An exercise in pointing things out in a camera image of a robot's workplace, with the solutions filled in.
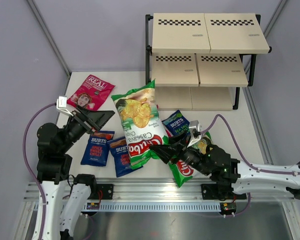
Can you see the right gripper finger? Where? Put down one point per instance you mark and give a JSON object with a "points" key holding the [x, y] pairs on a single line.
{"points": [[167, 153], [180, 141]]}

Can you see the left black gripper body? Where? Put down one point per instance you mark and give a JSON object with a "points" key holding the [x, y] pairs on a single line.
{"points": [[85, 120]]}

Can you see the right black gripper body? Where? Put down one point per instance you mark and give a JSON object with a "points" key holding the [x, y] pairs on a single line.
{"points": [[181, 152]]}

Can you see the green chuba bag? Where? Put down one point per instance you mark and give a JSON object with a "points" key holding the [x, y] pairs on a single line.
{"points": [[181, 171], [141, 123]]}

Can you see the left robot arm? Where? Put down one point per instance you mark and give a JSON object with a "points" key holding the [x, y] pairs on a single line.
{"points": [[55, 219]]}

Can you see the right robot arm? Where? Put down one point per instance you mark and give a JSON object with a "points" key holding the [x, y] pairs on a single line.
{"points": [[231, 176]]}

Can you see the pink Real chips bag far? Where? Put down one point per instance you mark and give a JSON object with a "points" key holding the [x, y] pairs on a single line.
{"points": [[92, 93]]}

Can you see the beige three-tier shelf rack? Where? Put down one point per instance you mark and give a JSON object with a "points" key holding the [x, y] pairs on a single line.
{"points": [[201, 61]]}

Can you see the blue Burts sea salt bag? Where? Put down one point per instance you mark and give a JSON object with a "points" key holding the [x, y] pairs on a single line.
{"points": [[176, 123]]}

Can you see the blue Burts chilli bag left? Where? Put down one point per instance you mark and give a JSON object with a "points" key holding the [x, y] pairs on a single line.
{"points": [[97, 149]]}

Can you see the blue burts chilli bag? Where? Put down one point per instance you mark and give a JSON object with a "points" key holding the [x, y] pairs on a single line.
{"points": [[97, 149], [119, 150]]}

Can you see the blue Burts chilli bag right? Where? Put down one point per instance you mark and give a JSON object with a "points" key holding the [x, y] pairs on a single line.
{"points": [[119, 150]]}

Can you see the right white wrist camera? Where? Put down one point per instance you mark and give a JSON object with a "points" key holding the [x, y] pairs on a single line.
{"points": [[195, 130]]}

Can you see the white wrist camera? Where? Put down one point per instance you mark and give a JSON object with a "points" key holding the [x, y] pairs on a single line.
{"points": [[195, 130], [61, 106]]}

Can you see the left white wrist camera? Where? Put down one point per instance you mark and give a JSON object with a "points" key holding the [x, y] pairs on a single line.
{"points": [[61, 106]]}

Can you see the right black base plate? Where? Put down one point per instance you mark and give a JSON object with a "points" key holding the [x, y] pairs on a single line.
{"points": [[213, 191]]}

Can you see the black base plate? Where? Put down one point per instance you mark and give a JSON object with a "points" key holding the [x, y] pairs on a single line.
{"points": [[103, 191], [213, 191]]}

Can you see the aluminium mounting rail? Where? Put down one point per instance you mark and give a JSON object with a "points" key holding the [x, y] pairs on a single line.
{"points": [[160, 190]]}

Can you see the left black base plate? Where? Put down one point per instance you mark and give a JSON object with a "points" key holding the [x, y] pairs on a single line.
{"points": [[103, 191]]}

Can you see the white slotted cable duct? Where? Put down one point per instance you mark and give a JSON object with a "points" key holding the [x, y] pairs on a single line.
{"points": [[201, 207]]}

